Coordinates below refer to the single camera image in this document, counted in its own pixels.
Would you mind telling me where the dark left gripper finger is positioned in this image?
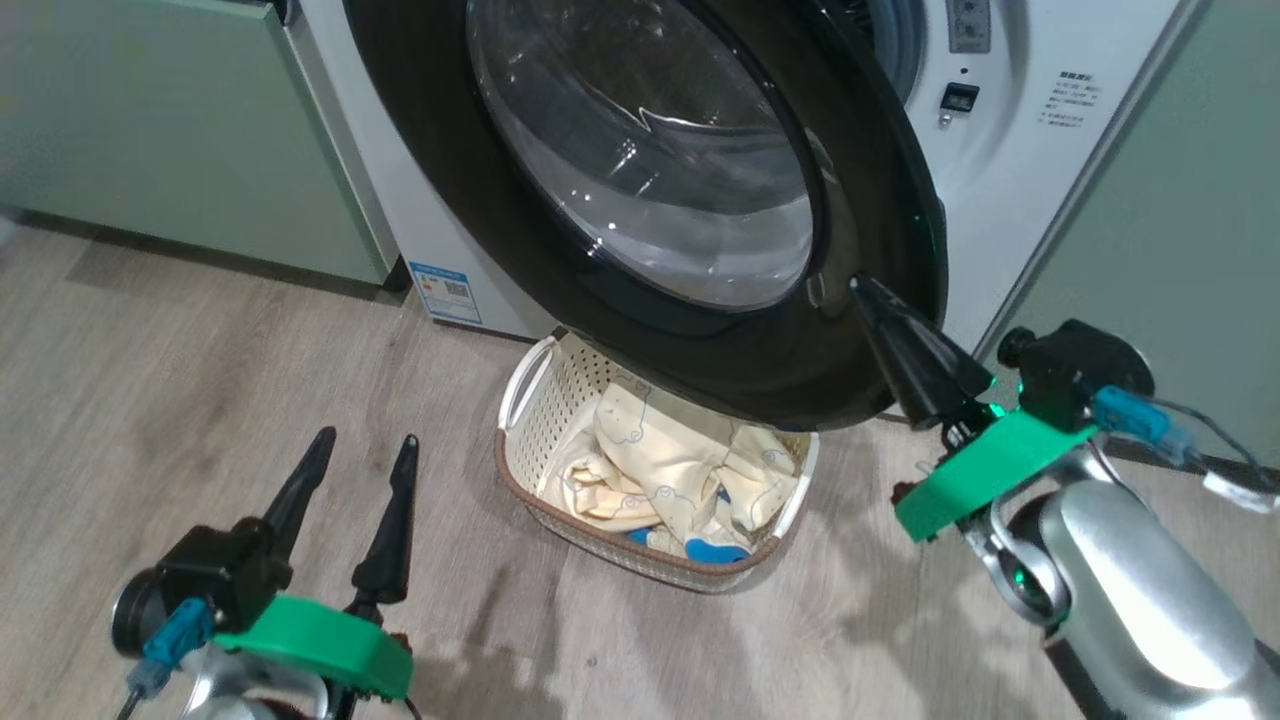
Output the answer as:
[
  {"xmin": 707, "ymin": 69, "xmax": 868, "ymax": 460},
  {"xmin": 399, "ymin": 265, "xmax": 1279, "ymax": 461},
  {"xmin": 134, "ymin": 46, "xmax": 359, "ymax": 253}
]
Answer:
[
  {"xmin": 262, "ymin": 427, "xmax": 338, "ymax": 562},
  {"xmin": 351, "ymin": 434, "xmax": 421, "ymax": 606}
]

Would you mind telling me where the blue cable connector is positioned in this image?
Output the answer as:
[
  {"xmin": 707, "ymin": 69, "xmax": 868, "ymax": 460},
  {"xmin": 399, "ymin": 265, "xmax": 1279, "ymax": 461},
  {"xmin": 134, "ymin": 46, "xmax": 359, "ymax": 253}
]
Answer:
[
  {"xmin": 128, "ymin": 598, "xmax": 216, "ymax": 696},
  {"xmin": 1092, "ymin": 387, "xmax": 1196, "ymax": 466}
]

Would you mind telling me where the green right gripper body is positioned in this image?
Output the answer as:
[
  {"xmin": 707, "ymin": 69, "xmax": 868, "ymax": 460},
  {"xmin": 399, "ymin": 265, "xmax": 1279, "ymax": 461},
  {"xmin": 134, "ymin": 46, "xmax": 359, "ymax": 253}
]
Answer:
[{"xmin": 892, "ymin": 408, "xmax": 1101, "ymax": 545}]

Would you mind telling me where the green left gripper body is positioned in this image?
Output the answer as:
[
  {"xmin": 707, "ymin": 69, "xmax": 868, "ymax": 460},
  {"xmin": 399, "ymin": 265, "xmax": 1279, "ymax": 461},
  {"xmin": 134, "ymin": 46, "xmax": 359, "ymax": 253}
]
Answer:
[{"xmin": 212, "ymin": 596, "xmax": 415, "ymax": 702}]

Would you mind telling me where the white front-load washing machine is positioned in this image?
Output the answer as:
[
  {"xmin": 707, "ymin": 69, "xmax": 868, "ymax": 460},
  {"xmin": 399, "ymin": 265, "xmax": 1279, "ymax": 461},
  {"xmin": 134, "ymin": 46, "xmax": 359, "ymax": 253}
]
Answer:
[{"xmin": 295, "ymin": 0, "xmax": 1201, "ymax": 351}]

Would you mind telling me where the dark cabinet baseboard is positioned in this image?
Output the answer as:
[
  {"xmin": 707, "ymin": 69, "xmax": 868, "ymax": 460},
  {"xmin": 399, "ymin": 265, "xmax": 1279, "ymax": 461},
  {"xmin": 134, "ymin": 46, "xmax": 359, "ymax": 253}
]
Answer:
[{"xmin": 0, "ymin": 205, "xmax": 413, "ymax": 303}]

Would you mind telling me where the blue right cable connector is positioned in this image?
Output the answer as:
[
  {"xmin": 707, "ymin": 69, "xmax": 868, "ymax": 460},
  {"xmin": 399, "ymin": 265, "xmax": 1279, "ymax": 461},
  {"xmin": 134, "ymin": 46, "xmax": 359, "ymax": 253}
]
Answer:
[{"xmin": 1092, "ymin": 387, "xmax": 1196, "ymax": 466}]

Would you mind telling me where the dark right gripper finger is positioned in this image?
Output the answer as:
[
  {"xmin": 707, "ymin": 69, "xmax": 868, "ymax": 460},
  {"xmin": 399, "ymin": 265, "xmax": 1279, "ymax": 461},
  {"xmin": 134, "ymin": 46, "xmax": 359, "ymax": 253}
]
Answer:
[{"xmin": 849, "ymin": 275, "xmax": 996, "ymax": 430}]

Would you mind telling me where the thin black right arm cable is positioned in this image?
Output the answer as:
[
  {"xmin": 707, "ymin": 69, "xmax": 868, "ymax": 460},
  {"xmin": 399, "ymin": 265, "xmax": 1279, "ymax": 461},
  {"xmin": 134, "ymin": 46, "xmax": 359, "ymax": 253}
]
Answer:
[{"xmin": 1150, "ymin": 398, "xmax": 1280, "ymax": 493}]

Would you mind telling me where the cream yellow blue cloth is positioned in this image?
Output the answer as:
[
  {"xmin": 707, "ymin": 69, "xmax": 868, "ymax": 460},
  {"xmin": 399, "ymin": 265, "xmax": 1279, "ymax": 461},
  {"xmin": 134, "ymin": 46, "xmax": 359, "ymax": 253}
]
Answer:
[{"xmin": 540, "ymin": 375, "xmax": 801, "ymax": 566}]

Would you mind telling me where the cream basket with brown rim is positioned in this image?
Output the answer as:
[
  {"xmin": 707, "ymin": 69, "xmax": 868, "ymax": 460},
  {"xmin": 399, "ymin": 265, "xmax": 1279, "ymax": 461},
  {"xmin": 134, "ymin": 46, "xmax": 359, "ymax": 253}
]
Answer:
[{"xmin": 494, "ymin": 333, "xmax": 821, "ymax": 594}]

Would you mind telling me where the round washing machine door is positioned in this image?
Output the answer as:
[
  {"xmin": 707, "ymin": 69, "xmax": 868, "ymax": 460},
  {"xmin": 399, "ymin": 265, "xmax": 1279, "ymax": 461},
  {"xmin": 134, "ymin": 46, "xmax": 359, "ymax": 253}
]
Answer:
[{"xmin": 343, "ymin": 0, "xmax": 949, "ymax": 433}]

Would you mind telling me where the white cable tag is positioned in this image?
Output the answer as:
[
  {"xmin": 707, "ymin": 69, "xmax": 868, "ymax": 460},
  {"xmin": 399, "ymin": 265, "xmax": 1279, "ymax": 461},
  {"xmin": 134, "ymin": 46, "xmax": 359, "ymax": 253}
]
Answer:
[{"xmin": 1203, "ymin": 470, "xmax": 1280, "ymax": 516}]

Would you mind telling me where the blue energy label sticker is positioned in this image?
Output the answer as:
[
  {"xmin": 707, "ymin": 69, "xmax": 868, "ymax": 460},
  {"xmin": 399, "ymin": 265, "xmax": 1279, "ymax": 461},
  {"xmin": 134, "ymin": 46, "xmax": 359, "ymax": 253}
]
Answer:
[{"xmin": 408, "ymin": 260, "xmax": 483, "ymax": 326}]

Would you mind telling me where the blue left cable connector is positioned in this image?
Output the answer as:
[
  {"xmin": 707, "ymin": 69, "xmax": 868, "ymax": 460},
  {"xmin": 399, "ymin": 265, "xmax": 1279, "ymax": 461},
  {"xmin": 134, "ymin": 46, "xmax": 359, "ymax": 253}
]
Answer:
[{"xmin": 128, "ymin": 598, "xmax": 216, "ymax": 696}]

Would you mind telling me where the printed text sticker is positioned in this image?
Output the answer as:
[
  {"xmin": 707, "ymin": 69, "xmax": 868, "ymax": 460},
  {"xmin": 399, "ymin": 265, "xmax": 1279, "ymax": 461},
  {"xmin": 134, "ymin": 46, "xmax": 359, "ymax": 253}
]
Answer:
[{"xmin": 1035, "ymin": 70, "xmax": 1096, "ymax": 131}]

